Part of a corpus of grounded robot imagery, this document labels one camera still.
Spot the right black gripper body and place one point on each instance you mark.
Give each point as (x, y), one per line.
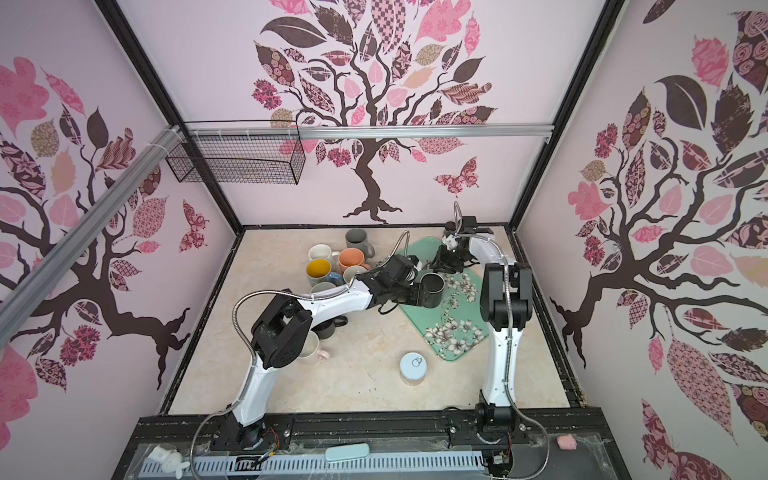
(452, 261)

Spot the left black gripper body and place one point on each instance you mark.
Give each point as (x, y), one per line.
(405, 293)

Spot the light grey mug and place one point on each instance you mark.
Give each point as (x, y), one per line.
(351, 272)

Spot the orange cream scalloped mug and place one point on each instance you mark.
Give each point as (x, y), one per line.
(352, 257)

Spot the dark grey mug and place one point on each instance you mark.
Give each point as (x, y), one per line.
(358, 238)

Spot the blue iridescent mug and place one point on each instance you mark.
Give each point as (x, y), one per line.
(321, 270)

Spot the green floral tray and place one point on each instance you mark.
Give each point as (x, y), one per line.
(455, 326)

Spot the cream speckled mug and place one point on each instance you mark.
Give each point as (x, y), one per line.
(322, 287)

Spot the white ribbed-bottom mug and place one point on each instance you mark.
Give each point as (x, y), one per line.
(322, 252)

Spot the black white mug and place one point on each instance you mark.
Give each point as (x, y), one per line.
(327, 329)

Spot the pink mug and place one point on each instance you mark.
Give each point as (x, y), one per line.
(312, 351)

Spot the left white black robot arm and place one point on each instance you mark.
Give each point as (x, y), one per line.
(279, 333)

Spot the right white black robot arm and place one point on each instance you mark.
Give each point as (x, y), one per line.
(505, 304)

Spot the light blue eraser block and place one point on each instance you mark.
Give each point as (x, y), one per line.
(348, 452)

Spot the pink sponge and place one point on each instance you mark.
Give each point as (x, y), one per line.
(567, 443)

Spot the white power plug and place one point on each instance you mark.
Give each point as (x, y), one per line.
(170, 461)

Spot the black wire basket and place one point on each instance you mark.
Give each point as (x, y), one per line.
(239, 152)

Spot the back aluminium rail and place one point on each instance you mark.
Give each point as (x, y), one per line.
(380, 132)

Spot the aluminium rail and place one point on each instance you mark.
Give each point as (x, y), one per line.
(380, 132)
(20, 304)

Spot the white slotted cable duct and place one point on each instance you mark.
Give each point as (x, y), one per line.
(226, 467)

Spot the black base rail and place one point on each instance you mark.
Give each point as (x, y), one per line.
(530, 449)

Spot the left aluminium rail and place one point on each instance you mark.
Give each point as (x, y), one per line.
(20, 304)

